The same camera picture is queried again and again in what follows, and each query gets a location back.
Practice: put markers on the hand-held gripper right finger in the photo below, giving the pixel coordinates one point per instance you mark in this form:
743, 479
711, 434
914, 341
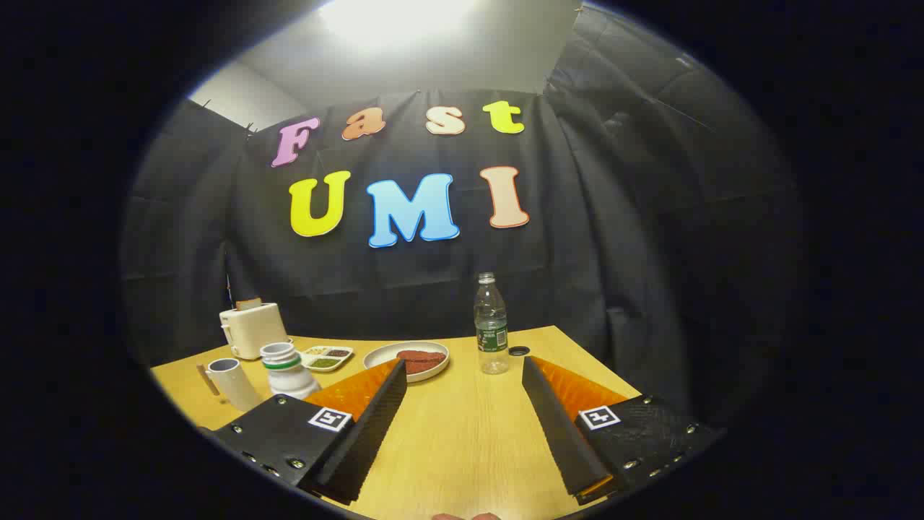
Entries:
559, 440

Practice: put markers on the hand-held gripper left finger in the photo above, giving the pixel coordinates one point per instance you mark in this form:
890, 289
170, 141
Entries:
368, 440

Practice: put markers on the white juice bottle green label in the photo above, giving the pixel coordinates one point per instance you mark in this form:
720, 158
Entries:
290, 380

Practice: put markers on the small black bottle cap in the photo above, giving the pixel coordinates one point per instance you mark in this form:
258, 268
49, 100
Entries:
518, 351

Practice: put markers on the clear plastic water bottle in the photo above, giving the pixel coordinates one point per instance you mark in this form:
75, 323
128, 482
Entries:
491, 339

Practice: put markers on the white round plate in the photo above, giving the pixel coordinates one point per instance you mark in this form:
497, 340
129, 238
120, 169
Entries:
379, 355

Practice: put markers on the red meat slice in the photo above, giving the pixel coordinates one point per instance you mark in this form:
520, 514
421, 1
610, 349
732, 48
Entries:
420, 355
424, 367

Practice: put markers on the white divided dish with beans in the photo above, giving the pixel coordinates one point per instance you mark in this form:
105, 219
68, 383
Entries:
325, 357

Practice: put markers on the wooden table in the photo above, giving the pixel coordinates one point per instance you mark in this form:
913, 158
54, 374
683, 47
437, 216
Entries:
462, 433

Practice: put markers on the cream toaster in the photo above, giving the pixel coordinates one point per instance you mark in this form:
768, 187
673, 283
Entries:
253, 331

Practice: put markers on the toast slice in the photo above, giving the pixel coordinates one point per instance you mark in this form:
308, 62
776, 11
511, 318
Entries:
249, 304

